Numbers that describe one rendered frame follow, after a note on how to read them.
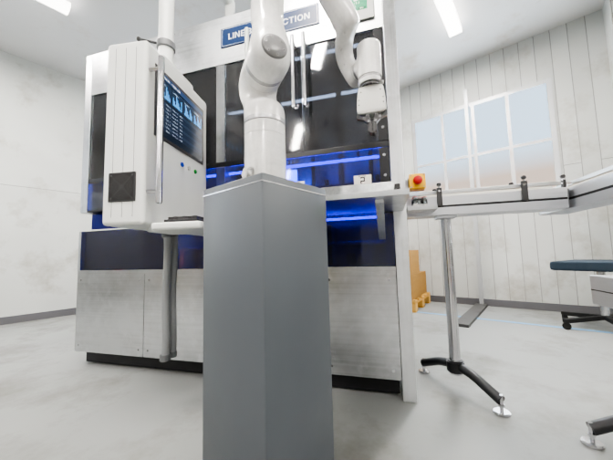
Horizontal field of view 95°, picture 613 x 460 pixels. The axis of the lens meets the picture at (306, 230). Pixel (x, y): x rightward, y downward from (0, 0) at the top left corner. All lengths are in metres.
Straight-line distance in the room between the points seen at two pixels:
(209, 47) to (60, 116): 3.14
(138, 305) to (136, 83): 1.24
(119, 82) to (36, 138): 3.37
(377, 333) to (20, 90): 4.67
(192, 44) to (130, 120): 0.95
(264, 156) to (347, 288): 0.83
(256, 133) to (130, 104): 0.70
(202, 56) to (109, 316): 1.70
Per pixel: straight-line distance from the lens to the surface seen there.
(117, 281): 2.14
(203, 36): 2.17
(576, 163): 4.09
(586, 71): 4.40
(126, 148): 1.34
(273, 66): 0.88
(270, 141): 0.81
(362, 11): 1.84
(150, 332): 1.99
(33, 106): 4.91
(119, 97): 1.45
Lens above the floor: 0.67
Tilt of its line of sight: 5 degrees up
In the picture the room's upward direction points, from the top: 2 degrees counter-clockwise
